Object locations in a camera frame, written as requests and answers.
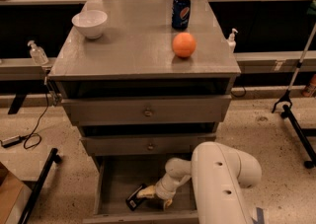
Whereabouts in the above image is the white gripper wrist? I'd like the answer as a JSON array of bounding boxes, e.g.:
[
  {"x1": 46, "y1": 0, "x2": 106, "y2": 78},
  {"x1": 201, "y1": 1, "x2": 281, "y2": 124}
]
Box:
[{"x1": 136, "y1": 174, "x2": 191, "y2": 210}]

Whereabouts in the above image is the black rxbar chocolate bar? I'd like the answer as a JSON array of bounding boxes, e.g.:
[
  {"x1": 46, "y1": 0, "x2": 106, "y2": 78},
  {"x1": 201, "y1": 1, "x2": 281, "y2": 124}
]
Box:
[{"x1": 125, "y1": 184, "x2": 146, "y2": 211}]

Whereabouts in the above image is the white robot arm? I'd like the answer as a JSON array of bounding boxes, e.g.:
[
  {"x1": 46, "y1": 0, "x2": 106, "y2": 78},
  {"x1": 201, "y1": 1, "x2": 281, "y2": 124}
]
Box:
[{"x1": 136, "y1": 142, "x2": 262, "y2": 224}]

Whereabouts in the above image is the open bottom grey drawer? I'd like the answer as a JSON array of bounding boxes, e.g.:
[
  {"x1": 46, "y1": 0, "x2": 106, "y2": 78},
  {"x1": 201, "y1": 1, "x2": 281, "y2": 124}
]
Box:
[{"x1": 83, "y1": 154, "x2": 198, "y2": 224}]

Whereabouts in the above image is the middle grey drawer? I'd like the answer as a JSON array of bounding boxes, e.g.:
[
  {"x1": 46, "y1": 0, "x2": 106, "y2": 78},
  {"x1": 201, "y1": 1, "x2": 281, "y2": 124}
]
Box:
[{"x1": 81, "y1": 133, "x2": 216, "y2": 156}]

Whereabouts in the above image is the top grey drawer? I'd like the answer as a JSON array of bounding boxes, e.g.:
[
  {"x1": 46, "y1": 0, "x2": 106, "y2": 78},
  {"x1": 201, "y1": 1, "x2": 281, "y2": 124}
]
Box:
[{"x1": 62, "y1": 95, "x2": 231, "y2": 126}]

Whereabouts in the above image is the grey wooden drawer cabinet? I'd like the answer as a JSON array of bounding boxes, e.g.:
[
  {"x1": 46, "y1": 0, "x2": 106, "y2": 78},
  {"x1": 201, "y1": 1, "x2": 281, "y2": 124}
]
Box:
[{"x1": 47, "y1": 0, "x2": 242, "y2": 224}]

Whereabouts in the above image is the black metal leg left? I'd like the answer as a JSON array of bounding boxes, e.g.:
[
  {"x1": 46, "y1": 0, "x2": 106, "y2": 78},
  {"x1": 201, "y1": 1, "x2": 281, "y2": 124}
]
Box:
[{"x1": 18, "y1": 148, "x2": 61, "y2": 224}]

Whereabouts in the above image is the black metal leg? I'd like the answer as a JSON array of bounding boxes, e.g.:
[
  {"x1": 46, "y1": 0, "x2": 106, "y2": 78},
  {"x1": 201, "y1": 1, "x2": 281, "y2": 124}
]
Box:
[
  {"x1": 18, "y1": 148, "x2": 61, "y2": 224},
  {"x1": 281, "y1": 105, "x2": 316, "y2": 169}
]

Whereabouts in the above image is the cardboard box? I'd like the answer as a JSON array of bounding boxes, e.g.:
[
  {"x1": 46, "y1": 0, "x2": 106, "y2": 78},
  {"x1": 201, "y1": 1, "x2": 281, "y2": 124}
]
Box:
[{"x1": 0, "y1": 163, "x2": 32, "y2": 224}]

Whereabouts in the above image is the orange fruit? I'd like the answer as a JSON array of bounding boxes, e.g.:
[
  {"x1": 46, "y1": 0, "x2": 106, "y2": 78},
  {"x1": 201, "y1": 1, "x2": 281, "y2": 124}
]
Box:
[{"x1": 172, "y1": 33, "x2": 197, "y2": 58}]

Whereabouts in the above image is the black metal leg right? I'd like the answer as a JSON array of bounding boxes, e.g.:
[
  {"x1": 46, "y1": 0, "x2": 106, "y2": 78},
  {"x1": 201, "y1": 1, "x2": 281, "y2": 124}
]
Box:
[{"x1": 281, "y1": 105, "x2": 316, "y2": 169}]

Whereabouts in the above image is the grabber stick tool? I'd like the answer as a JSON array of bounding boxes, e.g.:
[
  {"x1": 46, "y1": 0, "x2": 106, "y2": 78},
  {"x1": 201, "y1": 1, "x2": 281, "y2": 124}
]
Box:
[{"x1": 272, "y1": 23, "x2": 316, "y2": 112}]

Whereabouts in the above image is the white pump bottle right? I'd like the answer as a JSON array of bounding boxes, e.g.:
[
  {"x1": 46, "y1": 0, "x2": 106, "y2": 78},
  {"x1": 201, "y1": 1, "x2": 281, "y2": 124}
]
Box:
[{"x1": 227, "y1": 29, "x2": 238, "y2": 51}]

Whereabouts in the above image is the orange bottle on floor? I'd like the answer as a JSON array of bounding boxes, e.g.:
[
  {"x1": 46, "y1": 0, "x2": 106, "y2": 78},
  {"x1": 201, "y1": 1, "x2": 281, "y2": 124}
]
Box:
[{"x1": 302, "y1": 74, "x2": 316, "y2": 97}]

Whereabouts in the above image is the clear sanitizer bottle left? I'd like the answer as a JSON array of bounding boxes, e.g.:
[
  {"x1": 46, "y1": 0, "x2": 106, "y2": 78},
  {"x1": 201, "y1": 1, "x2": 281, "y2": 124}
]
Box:
[{"x1": 28, "y1": 40, "x2": 48, "y2": 65}]

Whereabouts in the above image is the white ceramic bowl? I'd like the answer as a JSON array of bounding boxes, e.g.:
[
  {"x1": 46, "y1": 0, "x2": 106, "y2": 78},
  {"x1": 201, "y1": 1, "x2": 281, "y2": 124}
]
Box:
[{"x1": 72, "y1": 10, "x2": 108, "y2": 39}]

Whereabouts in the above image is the blue pepsi can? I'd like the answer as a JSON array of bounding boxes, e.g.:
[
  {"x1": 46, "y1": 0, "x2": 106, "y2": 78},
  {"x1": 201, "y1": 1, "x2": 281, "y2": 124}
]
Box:
[{"x1": 172, "y1": 0, "x2": 191, "y2": 31}]

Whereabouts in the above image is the black power adapter with cable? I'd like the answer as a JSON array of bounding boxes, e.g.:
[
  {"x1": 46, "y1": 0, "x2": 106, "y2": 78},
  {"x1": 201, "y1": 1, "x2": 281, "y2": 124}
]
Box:
[{"x1": 0, "y1": 95, "x2": 49, "y2": 150}]

